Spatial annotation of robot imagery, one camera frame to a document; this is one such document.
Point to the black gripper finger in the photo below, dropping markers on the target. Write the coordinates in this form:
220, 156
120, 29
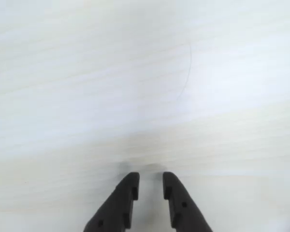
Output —
183, 212
116, 205

